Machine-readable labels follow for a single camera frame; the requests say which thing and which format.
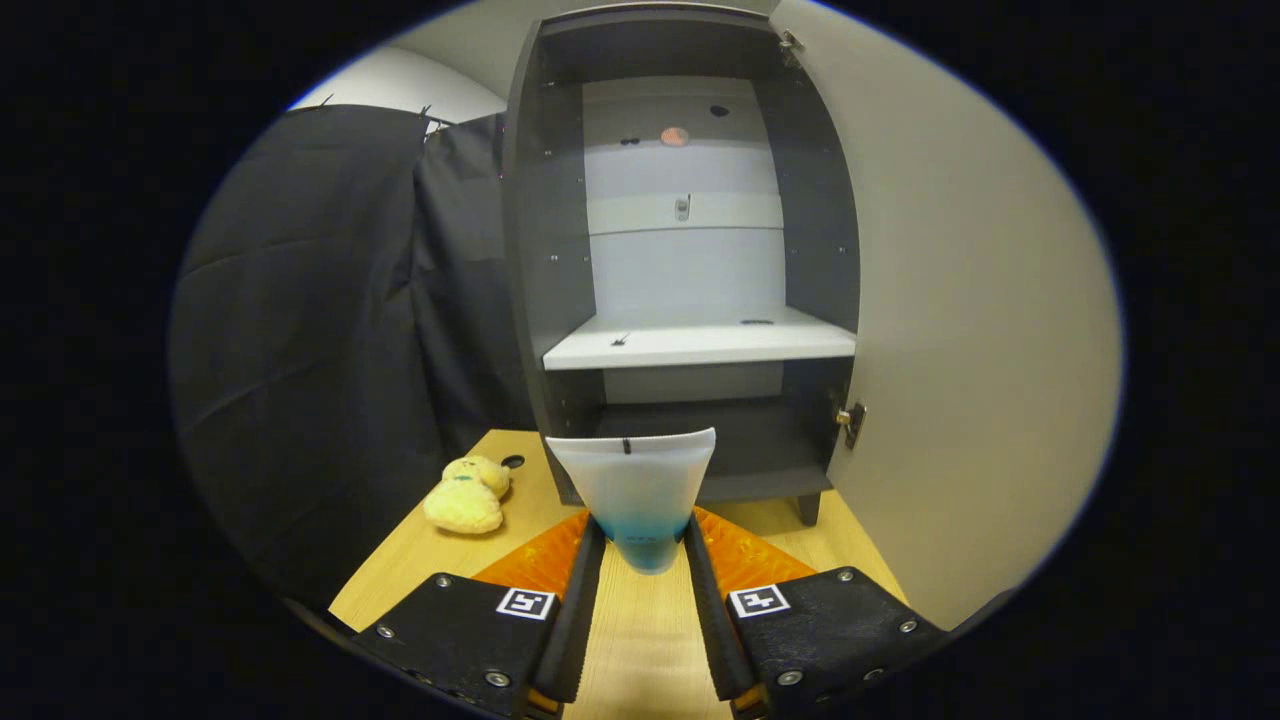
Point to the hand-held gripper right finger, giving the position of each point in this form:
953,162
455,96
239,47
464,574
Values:
712,620

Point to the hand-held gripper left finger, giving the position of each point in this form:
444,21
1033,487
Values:
575,620

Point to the white and blue tube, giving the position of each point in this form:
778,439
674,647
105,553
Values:
635,480

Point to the light grey cabinet door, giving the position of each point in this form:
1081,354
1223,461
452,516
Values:
960,350

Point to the yellow plush toy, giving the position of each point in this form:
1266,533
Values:
462,505

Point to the metal cabinet door hinge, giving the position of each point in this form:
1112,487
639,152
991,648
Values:
791,42
851,422

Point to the white cabinet shelf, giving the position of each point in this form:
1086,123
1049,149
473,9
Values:
700,345

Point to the black backdrop cloth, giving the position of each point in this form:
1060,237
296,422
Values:
300,350

